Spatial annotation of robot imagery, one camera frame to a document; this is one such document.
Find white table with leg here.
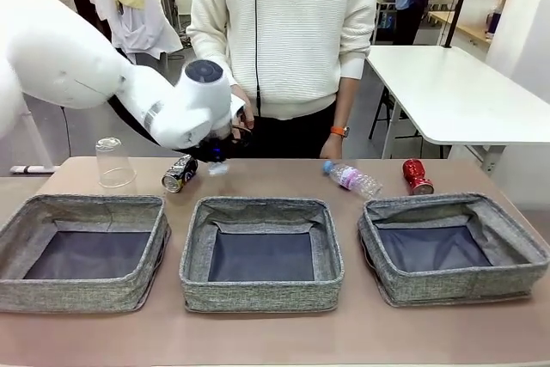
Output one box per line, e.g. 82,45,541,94
10,95,59,175

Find black cable on sweater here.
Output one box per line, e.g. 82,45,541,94
253,0,264,117

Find large white table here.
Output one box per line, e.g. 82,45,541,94
364,44,550,173

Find grey fabric basket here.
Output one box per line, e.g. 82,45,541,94
179,195,345,313
357,193,550,308
0,193,172,315

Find person in white sweater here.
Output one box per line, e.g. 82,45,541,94
185,0,379,160

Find black chair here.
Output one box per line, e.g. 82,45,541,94
369,87,425,140

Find thin black hanging cable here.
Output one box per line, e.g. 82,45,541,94
59,104,73,157

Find translucent plastic box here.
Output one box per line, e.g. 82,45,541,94
466,0,504,40

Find person's left forearm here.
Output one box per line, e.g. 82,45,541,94
333,18,378,130

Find person's right hand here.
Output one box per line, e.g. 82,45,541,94
230,85,256,131

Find black slanted pole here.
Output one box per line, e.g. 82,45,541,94
443,0,476,49

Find clear water bottle pink label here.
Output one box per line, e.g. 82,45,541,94
322,160,383,199

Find crushed red soda can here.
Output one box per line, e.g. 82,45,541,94
402,158,434,196

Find clear plastic cup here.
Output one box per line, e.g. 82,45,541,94
95,137,138,190

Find person's right forearm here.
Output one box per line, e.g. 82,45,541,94
186,9,240,89

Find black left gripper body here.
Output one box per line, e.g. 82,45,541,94
200,122,254,162

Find person's left hand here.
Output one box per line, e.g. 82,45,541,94
320,134,345,160

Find light wooden table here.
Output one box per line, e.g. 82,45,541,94
427,9,493,48

